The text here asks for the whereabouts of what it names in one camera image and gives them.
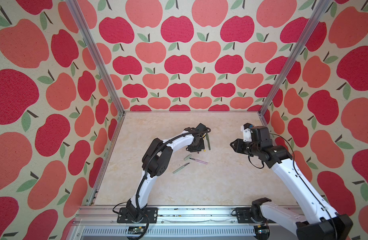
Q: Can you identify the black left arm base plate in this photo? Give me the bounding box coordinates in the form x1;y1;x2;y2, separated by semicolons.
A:
117;207;159;224

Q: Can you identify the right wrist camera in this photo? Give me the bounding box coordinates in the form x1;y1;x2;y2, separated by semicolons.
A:
241;123;254;142

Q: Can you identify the purple pen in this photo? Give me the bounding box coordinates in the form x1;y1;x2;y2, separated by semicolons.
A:
190;158;208;165

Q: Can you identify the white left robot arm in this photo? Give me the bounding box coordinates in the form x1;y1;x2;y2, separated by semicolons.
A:
126;124;211;222

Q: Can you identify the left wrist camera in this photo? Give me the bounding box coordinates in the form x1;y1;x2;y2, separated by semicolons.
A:
195;123;211;135

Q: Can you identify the light green pen cap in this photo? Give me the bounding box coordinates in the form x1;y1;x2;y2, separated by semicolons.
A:
184;155;192;161

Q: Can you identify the aluminium left rear corner post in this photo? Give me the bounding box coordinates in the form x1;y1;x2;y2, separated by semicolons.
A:
66;0;126;118

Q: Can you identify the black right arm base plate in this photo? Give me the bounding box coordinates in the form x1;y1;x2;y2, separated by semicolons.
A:
231;207;258;224

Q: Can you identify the light green pen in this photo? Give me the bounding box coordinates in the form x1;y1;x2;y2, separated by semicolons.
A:
173;163;190;174

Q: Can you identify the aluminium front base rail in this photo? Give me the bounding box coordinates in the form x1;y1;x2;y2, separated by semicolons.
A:
66;205;326;240

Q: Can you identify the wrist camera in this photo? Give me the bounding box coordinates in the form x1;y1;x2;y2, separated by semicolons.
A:
195;123;211;135
241;123;254;142

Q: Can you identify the aluminium corner post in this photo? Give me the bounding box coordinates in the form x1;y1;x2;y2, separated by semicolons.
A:
259;0;333;117
66;0;126;118

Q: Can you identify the aluminium right rear corner post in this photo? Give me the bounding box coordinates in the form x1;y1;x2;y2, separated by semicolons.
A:
259;0;333;117

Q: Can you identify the dark green pen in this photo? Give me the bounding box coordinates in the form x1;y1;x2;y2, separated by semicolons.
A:
206;133;211;151

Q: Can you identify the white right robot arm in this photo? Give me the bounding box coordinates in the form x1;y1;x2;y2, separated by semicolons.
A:
230;139;353;240

